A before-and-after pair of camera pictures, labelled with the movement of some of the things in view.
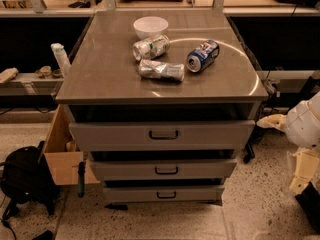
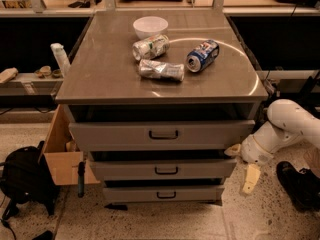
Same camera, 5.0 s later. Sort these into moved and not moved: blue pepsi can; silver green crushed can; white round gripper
Moved: white round gripper
Not moved: silver green crushed can; blue pepsi can
